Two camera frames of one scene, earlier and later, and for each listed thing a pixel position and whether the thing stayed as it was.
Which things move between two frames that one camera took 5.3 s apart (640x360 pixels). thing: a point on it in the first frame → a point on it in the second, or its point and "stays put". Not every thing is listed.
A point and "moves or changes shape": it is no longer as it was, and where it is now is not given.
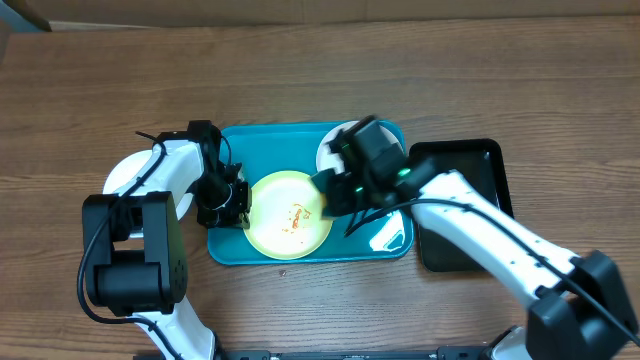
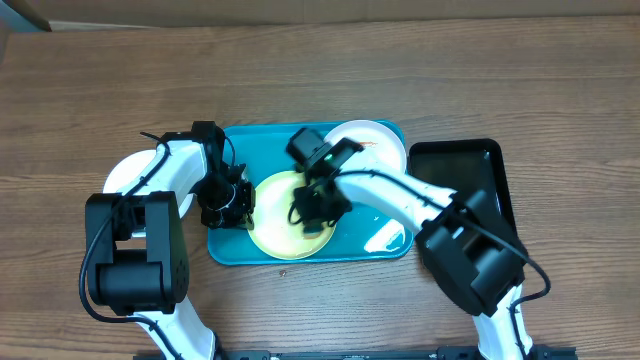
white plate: (129, 168) stays put
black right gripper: (344, 188) → (310, 201)
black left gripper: (235, 218) stays put
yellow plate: (286, 220) stays put
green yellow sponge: (322, 205) moves or changes shape
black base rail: (443, 353) stays put
